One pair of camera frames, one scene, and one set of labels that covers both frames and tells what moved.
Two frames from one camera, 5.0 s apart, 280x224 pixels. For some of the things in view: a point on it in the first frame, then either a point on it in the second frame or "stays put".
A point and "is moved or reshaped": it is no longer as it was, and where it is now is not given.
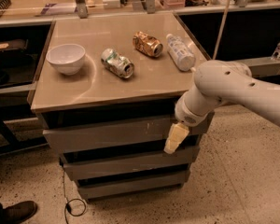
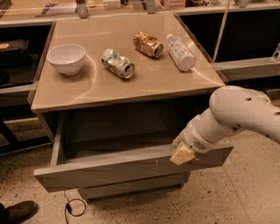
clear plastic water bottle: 180,53 stays put
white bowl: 66,57 stays put
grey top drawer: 130,136 is moved or reshaped
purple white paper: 57,8 stays put
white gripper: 186,114 -> 192,139
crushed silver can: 112,61 stays put
